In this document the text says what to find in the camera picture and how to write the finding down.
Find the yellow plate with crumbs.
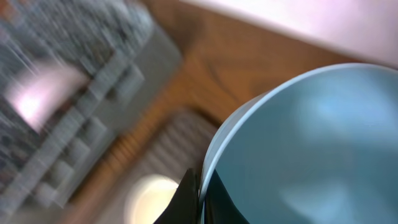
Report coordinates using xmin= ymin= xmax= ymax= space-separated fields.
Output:
xmin=124 ymin=174 xmax=179 ymax=224

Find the light blue bowl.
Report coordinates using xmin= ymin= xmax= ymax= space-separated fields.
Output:
xmin=200 ymin=63 xmax=397 ymax=223

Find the grey dishwasher rack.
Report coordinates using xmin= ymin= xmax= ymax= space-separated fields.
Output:
xmin=1 ymin=0 xmax=182 ymax=223

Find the dark brown serving tray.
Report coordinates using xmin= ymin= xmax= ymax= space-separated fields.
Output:
xmin=74 ymin=110 xmax=218 ymax=224

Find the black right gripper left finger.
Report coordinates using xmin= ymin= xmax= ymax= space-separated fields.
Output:
xmin=154 ymin=169 xmax=199 ymax=224

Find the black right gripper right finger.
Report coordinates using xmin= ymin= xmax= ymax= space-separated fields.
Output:
xmin=204 ymin=171 xmax=249 ymax=224

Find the pink bowl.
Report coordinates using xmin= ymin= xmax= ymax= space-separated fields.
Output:
xmin=5 ymin=61 xmax=90 ymax=132

